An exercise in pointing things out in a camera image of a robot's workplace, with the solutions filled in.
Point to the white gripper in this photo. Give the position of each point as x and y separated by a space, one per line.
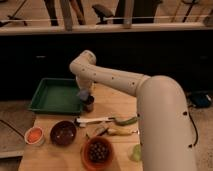
84 84

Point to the green plastic tray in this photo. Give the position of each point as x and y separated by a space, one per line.
56 96

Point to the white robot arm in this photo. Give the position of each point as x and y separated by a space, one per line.
164 122

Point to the small metal cup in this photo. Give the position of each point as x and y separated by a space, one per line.
89 104

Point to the wooden block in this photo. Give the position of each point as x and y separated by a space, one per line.
97 130

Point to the dark purple bowl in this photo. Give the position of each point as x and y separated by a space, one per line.
63 133

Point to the green cucumber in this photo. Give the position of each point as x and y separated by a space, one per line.
125 122

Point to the orange bowl with nuts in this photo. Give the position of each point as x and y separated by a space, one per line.
97 154

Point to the white cup with orange content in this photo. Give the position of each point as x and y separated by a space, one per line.
34 136

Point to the black office chair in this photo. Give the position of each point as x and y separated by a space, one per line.
103 13

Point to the green apple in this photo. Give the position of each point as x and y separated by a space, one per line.
135 154

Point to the dark device on floor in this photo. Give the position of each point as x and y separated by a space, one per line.
201 100

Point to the white handled knife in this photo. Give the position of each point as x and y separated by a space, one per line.
93 120

